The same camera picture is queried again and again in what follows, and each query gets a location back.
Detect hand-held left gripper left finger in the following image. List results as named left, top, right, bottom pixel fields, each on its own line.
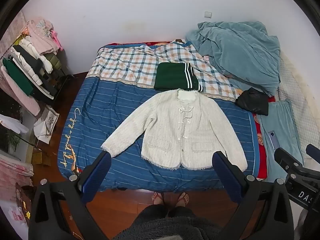
left=28, top=151, right=112, bottom=240

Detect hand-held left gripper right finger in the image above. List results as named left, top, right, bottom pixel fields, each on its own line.
left=212, top=151, right=294, bottom=240

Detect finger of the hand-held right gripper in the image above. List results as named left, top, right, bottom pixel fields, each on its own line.
left=306, top=144, right=320, bottom=157
left=274, top=147, right=304, bottom=170

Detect white tweed jacket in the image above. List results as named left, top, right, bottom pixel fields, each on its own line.
left=101, top=88, right=248, bottom=172

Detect row of hanging clothes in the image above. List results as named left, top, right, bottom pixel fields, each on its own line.
left=2, top=36, right=63, bottom=100

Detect blue smartphone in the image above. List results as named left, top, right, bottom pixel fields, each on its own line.
left=267, top=131, right=280, bottom=150

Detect red patterned bed sheet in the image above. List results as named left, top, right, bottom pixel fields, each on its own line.
left=107, top=41, right=270, bottom=181

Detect teal pillow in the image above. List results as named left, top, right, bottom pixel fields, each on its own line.
left=257, top=99, right=304, bottom=183

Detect person's right foot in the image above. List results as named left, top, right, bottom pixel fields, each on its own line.
left=175, top=192, right=189, bottom=208

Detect person's foot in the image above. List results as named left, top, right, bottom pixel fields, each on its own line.
left=151, top=192, right=165, bottom=205
left=175, top=192, right=189, bottom=208

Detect white quilted mattress pad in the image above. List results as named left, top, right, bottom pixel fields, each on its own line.
left=277, top=52, right=317, bottom=153

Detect cardboard box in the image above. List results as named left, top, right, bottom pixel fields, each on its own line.
left=31, top=147, right=52, bottom=167

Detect person's left foot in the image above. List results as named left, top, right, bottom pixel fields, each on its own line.
left=151, top=192, right=165, bottom=205

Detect black plastic bag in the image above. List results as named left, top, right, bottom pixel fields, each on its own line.
left=235, top=87, right=269, bottom=116

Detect blue striped plaid bed sheet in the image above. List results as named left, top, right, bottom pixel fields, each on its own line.
left=57, top=41, right=258, bottom=193

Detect brown bag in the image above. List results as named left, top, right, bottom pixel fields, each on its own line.
left=15, top=182, right=34, bottom=220

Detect pink folded bedding stack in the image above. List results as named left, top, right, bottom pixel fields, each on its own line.
left=0, top=152, right=34, bottom=200

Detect green potted plant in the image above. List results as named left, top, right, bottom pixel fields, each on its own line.
left=5, top=130, right=22, bottom=153

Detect white cloth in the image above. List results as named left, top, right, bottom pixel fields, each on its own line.
left=0, top=114, right=29, bottom=134

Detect pink fuzzy blanket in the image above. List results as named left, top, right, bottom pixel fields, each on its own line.
left=0, top=67, right=41, bottom=116

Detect green folded garment white stripes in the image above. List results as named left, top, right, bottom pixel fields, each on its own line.
left=154, top=62, right=203, bottom=92

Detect teal duvet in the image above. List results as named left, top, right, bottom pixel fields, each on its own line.
left=185, top=21, right=281, bottom=97

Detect pink hanger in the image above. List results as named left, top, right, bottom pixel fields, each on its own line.
left=51, top=30, right=63, bottom=51

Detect pink fluffy garment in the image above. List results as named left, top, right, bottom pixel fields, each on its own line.
left=26, top=17, right=62, bottom=54

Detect pink curtain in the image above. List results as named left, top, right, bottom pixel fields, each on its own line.
left=0, top=11, right=28, bottom=53

